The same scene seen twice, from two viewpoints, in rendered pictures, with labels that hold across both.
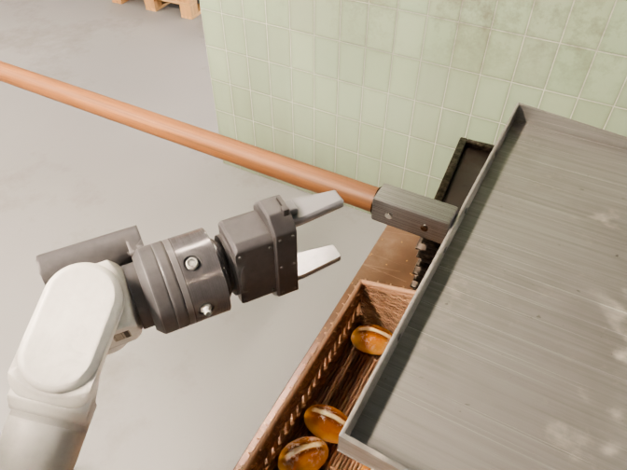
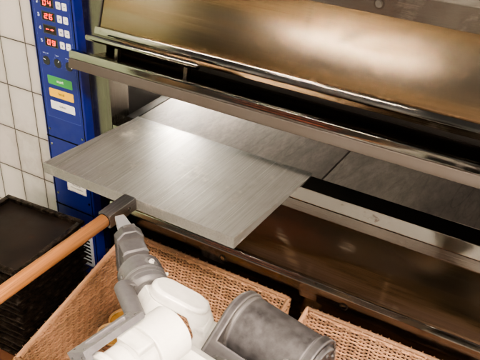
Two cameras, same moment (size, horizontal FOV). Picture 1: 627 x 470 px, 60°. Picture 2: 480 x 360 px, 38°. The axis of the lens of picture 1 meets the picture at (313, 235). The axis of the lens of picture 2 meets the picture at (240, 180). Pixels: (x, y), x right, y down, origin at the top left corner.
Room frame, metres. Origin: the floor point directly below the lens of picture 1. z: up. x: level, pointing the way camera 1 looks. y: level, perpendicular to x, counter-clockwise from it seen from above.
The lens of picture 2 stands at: (0.13, 1.16, 2.08)
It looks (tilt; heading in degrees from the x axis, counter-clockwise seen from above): 32 degrees down; 272
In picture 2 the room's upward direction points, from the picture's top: 2 degrees clockwise
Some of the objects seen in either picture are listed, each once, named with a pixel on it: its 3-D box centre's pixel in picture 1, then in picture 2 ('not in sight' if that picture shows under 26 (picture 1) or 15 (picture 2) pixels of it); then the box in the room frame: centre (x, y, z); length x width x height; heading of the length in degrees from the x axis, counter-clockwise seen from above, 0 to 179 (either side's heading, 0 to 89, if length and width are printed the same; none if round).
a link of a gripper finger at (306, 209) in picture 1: (313, 203); (123, 223); (0.41, 0.00, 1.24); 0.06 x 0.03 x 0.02; 116
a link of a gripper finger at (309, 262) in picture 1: (313, 263); not in sight; (0.41, 0.00, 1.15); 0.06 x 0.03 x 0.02; 116
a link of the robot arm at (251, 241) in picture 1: (233, 264); (138, 266); (0.37, 0.08, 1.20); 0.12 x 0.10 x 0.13; 116
